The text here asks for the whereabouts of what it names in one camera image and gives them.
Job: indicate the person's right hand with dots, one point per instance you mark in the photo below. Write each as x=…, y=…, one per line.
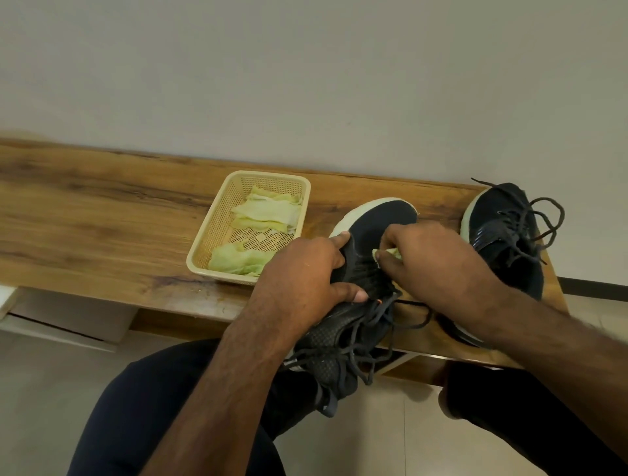
x=441, y=269

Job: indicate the person's left hand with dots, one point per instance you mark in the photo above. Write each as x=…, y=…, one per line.
x=299, y=284

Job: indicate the grey shoelace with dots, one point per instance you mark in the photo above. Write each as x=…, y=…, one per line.
x=535, y=225
x=353, y=338

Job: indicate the dark sneaker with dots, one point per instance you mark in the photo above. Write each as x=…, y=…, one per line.
x=378, y=216
x=495, y=211

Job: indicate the person's left forearm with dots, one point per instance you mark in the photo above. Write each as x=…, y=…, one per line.
x=221, y=412

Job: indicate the person's right forearm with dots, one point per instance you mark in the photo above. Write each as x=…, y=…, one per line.
x=574, y=363

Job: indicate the small white paper scrap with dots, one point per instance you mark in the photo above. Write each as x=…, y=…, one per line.
x=260, y=239

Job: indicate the cream plastic mesh basket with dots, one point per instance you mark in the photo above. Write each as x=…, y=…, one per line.
x=211, y=240

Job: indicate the dark baseboard strip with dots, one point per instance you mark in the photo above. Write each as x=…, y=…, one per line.
x=598, y=289

